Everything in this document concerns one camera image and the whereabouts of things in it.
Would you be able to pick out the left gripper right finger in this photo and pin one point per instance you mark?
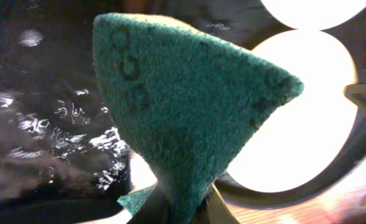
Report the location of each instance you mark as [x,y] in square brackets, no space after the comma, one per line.
[214,210]

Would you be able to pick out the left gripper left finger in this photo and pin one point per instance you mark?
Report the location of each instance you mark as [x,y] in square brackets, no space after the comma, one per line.
[156,209]

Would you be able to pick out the yellow plate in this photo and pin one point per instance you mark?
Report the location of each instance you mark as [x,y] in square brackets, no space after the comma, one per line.
[301,138]

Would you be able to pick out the green scrubbing sponge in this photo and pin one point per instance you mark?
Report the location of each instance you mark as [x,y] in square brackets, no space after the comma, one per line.
[185,101]

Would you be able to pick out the mint green plate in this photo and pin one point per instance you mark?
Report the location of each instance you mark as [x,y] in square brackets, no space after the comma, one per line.
[313,14]

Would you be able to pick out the black rectangular tray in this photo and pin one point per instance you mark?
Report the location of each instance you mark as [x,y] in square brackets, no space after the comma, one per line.
[61,159]

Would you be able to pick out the round black serving tray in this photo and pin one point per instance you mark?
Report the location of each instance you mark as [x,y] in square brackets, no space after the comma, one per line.
[353,35]

